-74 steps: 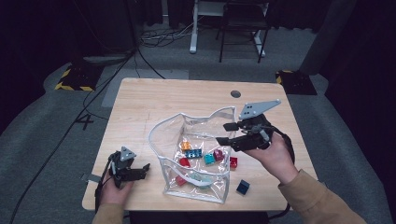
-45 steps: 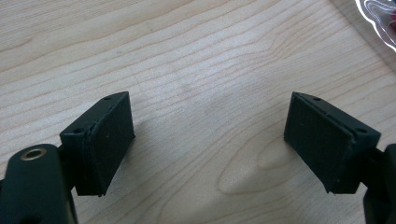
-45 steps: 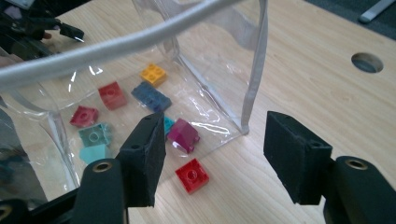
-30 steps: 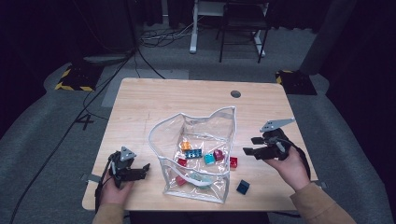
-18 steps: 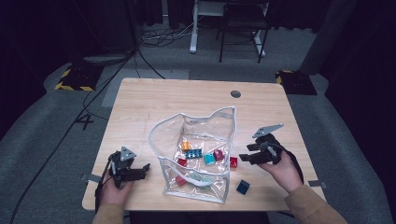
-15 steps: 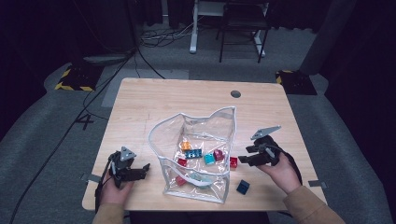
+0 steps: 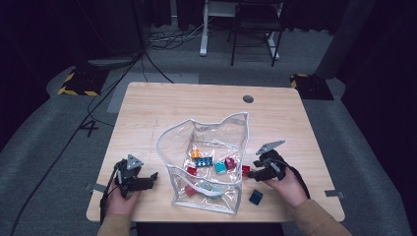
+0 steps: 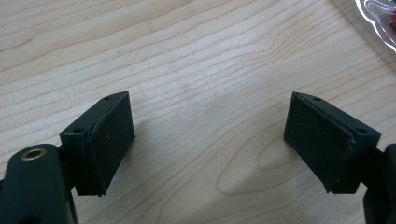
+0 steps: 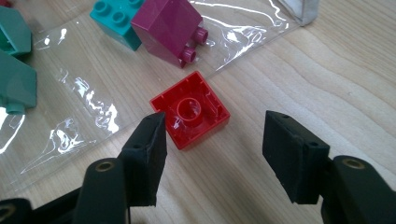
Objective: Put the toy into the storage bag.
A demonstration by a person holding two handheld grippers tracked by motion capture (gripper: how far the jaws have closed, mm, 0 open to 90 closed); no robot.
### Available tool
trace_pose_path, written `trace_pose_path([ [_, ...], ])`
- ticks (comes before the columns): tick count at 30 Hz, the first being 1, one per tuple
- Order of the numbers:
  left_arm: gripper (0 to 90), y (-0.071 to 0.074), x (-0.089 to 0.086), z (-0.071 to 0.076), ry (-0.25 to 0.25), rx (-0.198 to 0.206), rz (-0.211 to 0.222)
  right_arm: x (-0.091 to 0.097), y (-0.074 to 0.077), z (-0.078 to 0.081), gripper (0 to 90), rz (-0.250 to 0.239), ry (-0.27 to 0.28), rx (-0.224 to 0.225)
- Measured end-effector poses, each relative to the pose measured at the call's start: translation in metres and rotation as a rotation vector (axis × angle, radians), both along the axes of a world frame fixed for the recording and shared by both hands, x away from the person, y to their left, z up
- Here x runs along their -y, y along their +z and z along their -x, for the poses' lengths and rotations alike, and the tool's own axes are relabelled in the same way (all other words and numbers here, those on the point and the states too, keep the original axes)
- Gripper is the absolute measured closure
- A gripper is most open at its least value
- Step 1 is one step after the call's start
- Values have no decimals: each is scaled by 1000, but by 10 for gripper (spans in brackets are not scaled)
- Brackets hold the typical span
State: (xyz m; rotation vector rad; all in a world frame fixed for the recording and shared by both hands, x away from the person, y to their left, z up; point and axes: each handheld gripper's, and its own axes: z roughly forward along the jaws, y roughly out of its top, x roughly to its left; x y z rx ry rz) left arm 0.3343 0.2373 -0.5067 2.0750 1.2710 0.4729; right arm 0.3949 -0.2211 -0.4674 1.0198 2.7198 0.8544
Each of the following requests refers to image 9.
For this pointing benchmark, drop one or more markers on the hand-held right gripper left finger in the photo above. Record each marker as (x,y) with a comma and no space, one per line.
(144,161)

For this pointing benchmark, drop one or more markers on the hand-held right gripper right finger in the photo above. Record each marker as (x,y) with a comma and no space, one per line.
(292,155)

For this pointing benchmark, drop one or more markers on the red toy block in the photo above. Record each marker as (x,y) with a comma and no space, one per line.
(3,2)
(193,124)

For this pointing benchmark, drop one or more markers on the clear plastic bag white trim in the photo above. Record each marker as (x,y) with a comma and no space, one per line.
(77,77)

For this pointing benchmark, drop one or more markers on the magenta toy block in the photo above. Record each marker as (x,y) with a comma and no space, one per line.
(165,28)

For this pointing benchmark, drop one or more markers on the light turquoise toy block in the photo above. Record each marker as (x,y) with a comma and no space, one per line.
(109,18)

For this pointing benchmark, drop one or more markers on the teal toy block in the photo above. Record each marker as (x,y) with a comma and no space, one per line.
(15,84)

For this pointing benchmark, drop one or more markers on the sea green toy block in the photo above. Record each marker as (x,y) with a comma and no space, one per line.
(14,34)

